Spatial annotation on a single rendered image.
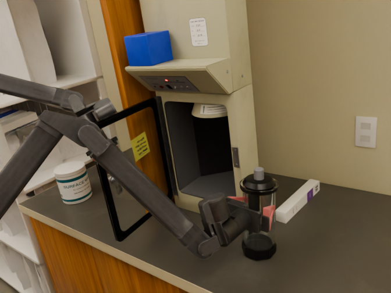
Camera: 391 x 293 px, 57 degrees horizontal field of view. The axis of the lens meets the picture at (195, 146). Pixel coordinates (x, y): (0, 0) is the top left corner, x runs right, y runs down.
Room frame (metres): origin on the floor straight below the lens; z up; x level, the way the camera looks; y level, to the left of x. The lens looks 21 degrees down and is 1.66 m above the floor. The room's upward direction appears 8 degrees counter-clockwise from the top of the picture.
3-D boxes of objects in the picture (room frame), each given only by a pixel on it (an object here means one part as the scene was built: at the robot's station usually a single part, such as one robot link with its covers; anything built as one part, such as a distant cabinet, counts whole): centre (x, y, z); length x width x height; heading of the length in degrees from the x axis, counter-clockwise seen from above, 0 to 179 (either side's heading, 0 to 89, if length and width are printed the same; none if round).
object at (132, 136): (1.09, 0.20, 1.19); 0.30 x 0.01 x 0.40; 145
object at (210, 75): (1.08, 0.03, 1.46); 0.32 x 0.12 x 0.10; 49
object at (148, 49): (1.15, 0.10, 1.56); 0.10 x 0.10 x 0.09; 49
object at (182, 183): (1.22, -0.09, 1.19); 0.26 x 0.24 x 0.35; 49
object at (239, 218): (0.82, -0.09, 1.11); 0.10 x 0.07 x 0.07; 48
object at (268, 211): (0.85, -0.16, 1.10); 0.09 x 0.07 x 0.07; 138
